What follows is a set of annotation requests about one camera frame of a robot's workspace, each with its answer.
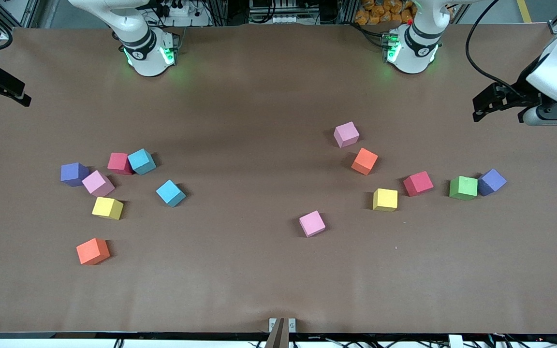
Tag red foam cube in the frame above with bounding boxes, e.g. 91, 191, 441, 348
403, 171, 435, 197
107, 152, 134, 175

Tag orange foam cube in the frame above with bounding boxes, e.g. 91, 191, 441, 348
351, 147, 379, 176
76, 237, 111, 266

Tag pink foam cube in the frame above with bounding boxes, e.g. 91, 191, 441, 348
82, 170, 116, 198
333, 121, 360, 148
299, 210, 326, 238

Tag yellow foam cube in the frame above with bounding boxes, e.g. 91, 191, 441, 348
91, 196, 124, 220
372, 188, 399, 212

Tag blue foam cube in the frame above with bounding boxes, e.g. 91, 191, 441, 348
127, 148, 157, 175
156, 180, 187, 208

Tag purple foam cube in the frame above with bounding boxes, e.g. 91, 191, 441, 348
60, 162, 90, 187
478, 168, 508, 197

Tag green foam cube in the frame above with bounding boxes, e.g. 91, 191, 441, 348
449, 175, 479, 201

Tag bag of orange items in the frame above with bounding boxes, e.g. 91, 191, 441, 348
354, 0, 414, 26

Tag white power strip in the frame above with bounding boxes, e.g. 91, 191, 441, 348
160, 0, 211, 27

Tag white socket strip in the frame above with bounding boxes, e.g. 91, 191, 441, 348
252, 0, 313, 25

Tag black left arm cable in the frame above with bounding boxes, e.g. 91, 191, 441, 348
466, 0, 521, 92

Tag small metal bracket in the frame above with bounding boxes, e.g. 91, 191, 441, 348
269, 318, 296, 333

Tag brown camera mount post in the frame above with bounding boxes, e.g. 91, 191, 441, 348
265, 318, 290, 348

